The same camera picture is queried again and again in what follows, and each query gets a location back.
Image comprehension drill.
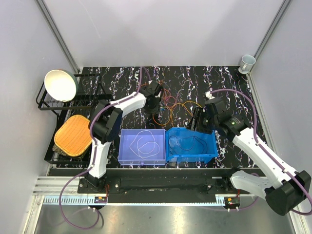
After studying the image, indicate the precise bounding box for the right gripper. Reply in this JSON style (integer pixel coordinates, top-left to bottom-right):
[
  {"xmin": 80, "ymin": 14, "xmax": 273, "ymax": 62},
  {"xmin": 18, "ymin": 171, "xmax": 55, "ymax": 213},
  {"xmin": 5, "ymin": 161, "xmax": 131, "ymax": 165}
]
[{"xmin": 185, "ymin": 107, "xmax": 218, "ymax": 135}]

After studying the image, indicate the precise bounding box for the black cable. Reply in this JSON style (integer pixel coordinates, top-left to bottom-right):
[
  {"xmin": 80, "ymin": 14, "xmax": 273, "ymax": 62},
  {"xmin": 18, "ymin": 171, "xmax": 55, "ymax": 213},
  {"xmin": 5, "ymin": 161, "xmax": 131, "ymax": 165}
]
[{"xmin": 168, "ymin": 135, "xmax": 209, "ymax": 156}]

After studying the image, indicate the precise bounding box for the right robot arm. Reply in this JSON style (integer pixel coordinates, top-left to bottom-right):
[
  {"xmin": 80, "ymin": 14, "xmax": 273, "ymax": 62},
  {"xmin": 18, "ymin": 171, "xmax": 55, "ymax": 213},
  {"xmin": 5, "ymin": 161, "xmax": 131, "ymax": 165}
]
[{"xmin": 187, "ymin": 97, "xmax": 312, "ymax": 216}]

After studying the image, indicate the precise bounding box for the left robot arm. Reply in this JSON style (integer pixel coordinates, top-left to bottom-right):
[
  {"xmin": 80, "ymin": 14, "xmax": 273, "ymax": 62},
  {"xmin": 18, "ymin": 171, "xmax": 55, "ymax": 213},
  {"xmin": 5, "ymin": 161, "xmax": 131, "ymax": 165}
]
[{"xmin": 84, "ymin": 81, "xmax": 163, "ymax": 193}]

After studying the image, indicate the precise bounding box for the blue plastic bin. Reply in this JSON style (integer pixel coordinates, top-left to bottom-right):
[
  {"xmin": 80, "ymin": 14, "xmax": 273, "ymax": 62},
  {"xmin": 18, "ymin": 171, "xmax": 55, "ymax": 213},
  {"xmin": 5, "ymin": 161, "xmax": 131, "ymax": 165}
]
[{"xmin": 165, "ymin": 127, "xmax": 218, "ymax": 163}]

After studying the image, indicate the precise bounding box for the purple plastic bin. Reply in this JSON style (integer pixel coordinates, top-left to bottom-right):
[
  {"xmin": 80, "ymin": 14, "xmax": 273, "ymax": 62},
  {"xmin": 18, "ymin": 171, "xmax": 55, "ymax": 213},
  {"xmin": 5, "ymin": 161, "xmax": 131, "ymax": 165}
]
[{"xmin": 118, "ymin": 129, "xmax": 166, "ymax": 166}]

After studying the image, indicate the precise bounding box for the white mug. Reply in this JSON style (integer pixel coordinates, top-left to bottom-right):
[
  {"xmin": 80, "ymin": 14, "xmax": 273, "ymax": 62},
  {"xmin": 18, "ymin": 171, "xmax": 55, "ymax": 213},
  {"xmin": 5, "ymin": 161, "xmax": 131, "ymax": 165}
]
[{"xmin": 238, "ymin": 55, "xmax": 256, "ymax": 74}]

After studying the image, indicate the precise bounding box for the white bowl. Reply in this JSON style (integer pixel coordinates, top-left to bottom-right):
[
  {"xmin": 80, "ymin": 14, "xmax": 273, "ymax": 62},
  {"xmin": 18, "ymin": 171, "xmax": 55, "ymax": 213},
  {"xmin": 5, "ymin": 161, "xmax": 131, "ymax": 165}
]
[{"xmin": 44, "ymin": 69, "xmax": 78, "ymax": 102}]

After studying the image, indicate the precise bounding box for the orange woven plate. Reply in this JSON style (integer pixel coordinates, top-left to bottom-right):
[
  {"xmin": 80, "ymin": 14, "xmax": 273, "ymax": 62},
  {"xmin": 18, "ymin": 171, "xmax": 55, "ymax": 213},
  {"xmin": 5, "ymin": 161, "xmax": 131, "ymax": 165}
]
[{"xmin": 54, "ymin": 115, "xmax": 92, "ymax": 157}]

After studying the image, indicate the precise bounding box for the pink cable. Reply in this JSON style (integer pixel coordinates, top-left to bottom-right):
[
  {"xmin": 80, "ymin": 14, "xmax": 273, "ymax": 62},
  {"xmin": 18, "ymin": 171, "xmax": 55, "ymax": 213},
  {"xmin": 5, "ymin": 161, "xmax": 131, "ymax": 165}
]
[{"xmin": 160, "ymin": 89, "xmax": 181, "ymax": 110}]

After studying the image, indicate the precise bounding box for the orange cable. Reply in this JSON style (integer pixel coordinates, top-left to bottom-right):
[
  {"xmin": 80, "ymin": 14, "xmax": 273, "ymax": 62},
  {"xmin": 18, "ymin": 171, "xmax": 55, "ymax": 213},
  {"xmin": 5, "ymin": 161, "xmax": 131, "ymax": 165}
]
[{"xmin": 140, "ymin": 84, "xmax": 176, "ymax": 127}]

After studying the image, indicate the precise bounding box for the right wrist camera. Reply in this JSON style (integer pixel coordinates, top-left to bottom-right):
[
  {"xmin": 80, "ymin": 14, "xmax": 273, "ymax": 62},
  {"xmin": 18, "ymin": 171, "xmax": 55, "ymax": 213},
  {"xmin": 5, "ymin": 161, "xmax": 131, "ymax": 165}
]
[{"xmin": 205, "ymin": 91, "xmax": 215, "ymax": 100}]

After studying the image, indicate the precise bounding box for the black wire dish rack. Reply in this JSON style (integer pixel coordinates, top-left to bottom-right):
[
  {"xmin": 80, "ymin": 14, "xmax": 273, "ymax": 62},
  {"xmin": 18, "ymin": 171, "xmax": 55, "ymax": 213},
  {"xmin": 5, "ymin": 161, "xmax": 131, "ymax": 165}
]
[{"xmin": 36, "ymin": 74, "xmax": 113, "ymax": 168}]

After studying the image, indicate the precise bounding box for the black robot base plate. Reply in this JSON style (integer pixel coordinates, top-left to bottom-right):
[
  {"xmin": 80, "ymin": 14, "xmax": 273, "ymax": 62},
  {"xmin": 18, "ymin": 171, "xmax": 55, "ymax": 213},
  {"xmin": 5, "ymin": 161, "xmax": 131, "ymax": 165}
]
[{"xmin": 78, "ymin": 168, "xmax": 238, "ymax": 204}]

